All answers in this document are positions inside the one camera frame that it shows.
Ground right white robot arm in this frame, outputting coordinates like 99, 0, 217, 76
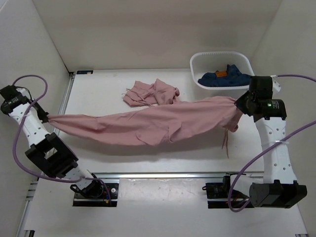
222, 76, 307, 212

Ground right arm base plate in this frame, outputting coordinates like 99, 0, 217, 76
202, 183, 249, 209

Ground white plastic basket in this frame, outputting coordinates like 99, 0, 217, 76
190, 51, 254, 91

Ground pink trousers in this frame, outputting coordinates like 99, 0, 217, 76
48, 79, 242, 146

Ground dark blue trousers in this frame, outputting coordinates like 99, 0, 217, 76
198, 64, 251, 87

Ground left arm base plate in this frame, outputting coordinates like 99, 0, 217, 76
70, 181, 119, 207

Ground black corner label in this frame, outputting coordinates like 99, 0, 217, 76
76, 70, 94, 75

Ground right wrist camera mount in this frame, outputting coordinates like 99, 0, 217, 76
271, 75, 281, 94

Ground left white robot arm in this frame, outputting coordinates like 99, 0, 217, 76
0, 85, 106, 198

